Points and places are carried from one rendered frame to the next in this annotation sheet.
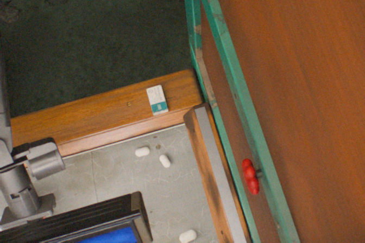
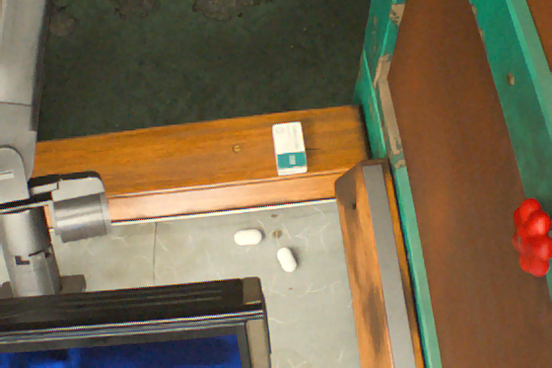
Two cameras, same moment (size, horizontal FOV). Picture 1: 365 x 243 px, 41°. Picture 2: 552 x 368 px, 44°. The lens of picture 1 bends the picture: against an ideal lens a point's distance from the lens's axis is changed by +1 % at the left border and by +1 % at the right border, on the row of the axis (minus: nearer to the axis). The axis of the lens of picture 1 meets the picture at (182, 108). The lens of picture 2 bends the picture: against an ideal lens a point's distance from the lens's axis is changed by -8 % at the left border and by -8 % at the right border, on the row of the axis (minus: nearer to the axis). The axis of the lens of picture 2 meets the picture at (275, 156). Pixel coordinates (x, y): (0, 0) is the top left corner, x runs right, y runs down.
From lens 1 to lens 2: 23 cm
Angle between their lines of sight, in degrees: 7
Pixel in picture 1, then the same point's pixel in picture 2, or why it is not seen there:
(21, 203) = (31, 276)
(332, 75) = not seen: outside the picture
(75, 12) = (155, 32)
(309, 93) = not seen: outside the picture
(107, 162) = (181, 247)
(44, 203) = (67, 287)
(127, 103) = (235, 146)
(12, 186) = (20, 242)
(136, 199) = (254, 288)
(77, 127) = (139, 174)
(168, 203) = (282, 333)
